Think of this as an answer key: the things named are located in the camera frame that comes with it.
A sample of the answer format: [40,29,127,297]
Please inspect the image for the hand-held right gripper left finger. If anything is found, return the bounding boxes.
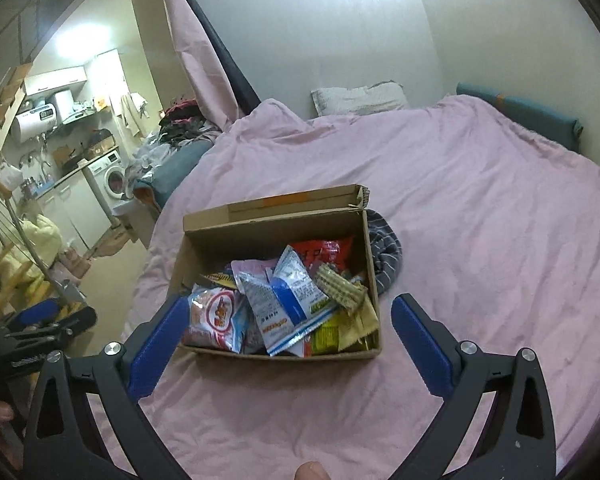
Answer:
[22,294,191,480]

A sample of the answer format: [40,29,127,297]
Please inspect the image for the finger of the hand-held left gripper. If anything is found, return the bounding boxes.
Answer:
[5,300,63,331]
[32,306,98,348]

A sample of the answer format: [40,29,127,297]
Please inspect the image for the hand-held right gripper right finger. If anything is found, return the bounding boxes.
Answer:
[390,292,558,480]

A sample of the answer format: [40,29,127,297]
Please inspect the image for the pink white snack packet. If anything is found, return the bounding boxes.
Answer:
[181,282,246,353]

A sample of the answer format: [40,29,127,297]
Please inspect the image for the small red yellow packet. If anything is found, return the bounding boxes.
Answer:
[200,271,238,291]

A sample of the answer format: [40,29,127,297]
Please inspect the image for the yellow snack packet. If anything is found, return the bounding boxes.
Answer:
[305,310,351,356]

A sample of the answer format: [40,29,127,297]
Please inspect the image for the tan wafer packet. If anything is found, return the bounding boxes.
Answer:
[314,262,368,311]

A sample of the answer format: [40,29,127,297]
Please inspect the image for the red snack bag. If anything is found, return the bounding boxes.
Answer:
[287,237,356,273]

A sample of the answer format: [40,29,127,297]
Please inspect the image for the white blue snack packet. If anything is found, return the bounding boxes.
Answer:
[260,246,338,357]

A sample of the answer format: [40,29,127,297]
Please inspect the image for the brown cardboard box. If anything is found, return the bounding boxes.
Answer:
[167,183,383,361]

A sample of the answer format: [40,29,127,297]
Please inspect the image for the person's right hand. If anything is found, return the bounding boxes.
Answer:
[295,461,331,480]

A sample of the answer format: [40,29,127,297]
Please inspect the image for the wooden rack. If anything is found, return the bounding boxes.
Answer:
[0,250,88,321]

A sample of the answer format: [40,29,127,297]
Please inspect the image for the pale yellow blanket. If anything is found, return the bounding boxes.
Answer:
[0,214,63,286]

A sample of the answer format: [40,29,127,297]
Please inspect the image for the patterned floor mat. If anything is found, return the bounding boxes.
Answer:
[97,230,133,258]

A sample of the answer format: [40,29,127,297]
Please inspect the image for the grey striped cloth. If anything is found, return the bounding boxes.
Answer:
[366,208,403,296]

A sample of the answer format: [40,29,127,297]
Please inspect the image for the white kitchen base cabinets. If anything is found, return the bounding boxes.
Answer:
[37,175,106,256]

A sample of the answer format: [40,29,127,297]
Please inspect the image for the pink blanket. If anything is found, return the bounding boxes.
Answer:
[87,92,600,480]

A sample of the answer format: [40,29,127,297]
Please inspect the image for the white washing machine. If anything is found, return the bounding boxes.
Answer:
[86,147,128,213]

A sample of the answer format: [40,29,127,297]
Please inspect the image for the white water heater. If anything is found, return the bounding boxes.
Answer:
[11,105,58,143]

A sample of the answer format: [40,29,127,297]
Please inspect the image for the wooden staircase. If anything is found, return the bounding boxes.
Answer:
[0,62,33,161]

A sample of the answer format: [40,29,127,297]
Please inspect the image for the white hanging towel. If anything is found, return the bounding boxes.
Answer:
[119,92,148,136]

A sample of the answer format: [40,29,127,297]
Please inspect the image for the grey pillow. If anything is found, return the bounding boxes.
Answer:
[311,81,410,118]

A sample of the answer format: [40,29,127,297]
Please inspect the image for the teal bolster cushion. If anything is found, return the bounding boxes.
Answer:
[456,81,583,151]

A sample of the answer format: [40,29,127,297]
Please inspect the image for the pink hanging sheet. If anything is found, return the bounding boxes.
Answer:
[160,0,237,128]

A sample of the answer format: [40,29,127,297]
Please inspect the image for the white wall cabinet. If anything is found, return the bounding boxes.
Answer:
[24,66,88,96]

